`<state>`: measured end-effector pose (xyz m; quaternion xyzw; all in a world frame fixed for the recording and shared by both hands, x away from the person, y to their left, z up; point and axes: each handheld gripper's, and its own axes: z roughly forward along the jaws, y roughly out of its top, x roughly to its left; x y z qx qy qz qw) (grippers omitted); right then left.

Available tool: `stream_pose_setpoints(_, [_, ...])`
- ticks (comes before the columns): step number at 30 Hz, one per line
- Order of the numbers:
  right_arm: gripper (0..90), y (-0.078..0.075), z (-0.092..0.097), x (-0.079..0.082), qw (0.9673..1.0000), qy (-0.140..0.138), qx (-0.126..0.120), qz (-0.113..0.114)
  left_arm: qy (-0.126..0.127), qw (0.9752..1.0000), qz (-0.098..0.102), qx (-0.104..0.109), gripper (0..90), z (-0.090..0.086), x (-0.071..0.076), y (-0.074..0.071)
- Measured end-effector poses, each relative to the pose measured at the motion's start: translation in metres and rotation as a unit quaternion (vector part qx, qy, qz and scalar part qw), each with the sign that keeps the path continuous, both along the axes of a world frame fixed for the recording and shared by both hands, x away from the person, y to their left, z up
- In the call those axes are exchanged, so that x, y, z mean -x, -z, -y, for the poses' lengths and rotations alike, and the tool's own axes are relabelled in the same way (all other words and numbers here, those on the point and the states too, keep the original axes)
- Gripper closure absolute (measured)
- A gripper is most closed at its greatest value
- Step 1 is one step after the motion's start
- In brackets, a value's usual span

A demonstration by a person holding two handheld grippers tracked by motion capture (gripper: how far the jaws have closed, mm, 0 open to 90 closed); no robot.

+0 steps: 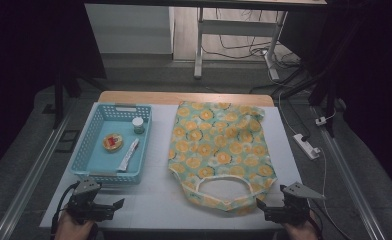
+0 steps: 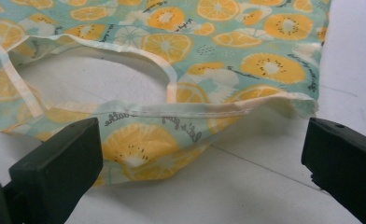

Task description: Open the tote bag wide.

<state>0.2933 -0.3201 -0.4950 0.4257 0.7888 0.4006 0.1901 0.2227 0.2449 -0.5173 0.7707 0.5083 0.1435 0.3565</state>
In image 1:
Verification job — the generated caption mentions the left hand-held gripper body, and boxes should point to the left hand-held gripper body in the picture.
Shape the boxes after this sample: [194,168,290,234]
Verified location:
[66,177,116,225]

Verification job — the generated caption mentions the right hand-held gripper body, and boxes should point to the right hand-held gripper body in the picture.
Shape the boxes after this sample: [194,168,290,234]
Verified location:
[265,181,327,225]

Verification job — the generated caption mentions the light blue plastic basket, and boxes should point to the light blue plastic basket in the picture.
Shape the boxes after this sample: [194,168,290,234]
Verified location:
[68,102,153,185]

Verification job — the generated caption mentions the white ointment tube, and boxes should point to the white ointment tube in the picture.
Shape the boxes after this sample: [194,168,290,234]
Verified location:
[117,138,141,173]

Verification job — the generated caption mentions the lemon print tote bag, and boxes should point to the lemon print tote bag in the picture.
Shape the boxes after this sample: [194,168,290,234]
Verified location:
[167,100,278,217]

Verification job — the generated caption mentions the small white-capped bottle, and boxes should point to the small white-capped bottle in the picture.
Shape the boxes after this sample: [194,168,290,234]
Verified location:
[131,116,146,135]

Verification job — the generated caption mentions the person's right hand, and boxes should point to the person's right hand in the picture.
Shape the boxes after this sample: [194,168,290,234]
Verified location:
[282,218,318,240]

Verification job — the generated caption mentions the person's left hand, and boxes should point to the person's left hand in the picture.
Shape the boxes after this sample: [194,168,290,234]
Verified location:
[54,209,97,240]

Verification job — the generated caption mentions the white table mat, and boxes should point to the white table mat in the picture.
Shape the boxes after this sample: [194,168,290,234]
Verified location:
[39,102,318,231]

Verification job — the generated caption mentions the black floor plate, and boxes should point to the black floor plate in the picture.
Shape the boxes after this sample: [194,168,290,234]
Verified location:
[55,129,82,154]

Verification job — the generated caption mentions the white power strip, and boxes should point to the white power strip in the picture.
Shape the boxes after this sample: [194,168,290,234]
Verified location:
[292,133,322,161]

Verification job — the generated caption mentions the black metal stand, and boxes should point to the black metal stand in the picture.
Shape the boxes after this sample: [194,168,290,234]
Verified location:
[52,0,108,130]
[307,0,368,138]

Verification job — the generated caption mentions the white cabinet panel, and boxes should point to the white cabinet panel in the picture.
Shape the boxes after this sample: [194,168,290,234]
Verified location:
[84,3,176,55]

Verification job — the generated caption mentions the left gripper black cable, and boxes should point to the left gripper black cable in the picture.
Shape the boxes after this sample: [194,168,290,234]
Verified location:
[49,181,81,240]

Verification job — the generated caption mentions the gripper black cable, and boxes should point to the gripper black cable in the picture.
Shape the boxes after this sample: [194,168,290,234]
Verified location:
[49,181,81,240]
[308,199,326,240]

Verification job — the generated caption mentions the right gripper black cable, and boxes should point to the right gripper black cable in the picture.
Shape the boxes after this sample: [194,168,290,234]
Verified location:
[308,199,326,240]

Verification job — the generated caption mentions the thin white cable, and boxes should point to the thin white cable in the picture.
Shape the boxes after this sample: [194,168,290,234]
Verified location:
[317,148,352,240]

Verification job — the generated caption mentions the aluminium floor rail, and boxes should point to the aluminium floor rail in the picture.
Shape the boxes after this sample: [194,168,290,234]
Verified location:
[0,99,78,240]
[312,106,387,240]

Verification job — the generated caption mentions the thick black cable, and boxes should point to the thick black cable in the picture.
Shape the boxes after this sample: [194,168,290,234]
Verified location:
[248,65,315,142]

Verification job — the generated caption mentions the black floor cable bundle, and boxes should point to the black floor cable bundle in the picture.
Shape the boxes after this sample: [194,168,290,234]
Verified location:
[202,8,301,64]

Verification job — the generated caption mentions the white desk frame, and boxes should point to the white desk frame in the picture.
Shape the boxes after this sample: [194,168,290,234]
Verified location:
[193,6,289,81]

